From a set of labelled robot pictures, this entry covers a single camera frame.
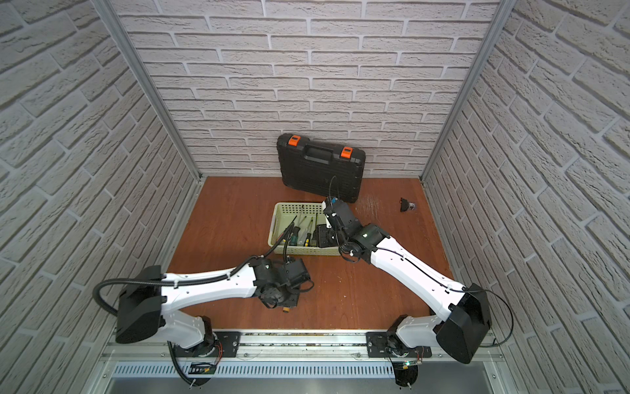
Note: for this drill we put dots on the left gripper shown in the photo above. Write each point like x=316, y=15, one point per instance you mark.
x=286, y=300

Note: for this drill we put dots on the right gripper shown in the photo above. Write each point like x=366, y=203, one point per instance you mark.
x=321, y=236

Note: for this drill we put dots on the green black Phillips screwdriver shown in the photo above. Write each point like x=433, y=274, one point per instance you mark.
x=294, y=231

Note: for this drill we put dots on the black yellow flathead screwdriver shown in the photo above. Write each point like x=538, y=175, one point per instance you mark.
x=309, y=232

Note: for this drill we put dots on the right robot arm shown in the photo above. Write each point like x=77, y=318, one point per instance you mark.
x=461, y=315

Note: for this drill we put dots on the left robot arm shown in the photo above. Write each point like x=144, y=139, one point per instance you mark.
x=151, y=305

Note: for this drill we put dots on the light green perforated bin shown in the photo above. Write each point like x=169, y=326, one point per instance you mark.
x=284, y=213

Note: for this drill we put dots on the small black clamp object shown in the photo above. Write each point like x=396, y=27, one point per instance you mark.
x=406, y=205

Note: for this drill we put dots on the black plastic tool case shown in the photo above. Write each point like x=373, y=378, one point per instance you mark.
x=321, y=168

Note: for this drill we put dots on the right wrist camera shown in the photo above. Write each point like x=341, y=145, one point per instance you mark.
x=340, y=216

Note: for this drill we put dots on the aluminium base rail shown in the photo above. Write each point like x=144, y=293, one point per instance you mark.
x=298, y=361

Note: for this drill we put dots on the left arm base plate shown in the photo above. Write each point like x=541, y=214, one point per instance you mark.
x=228, y=342

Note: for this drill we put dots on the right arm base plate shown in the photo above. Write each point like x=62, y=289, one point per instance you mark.
x=387, y=345

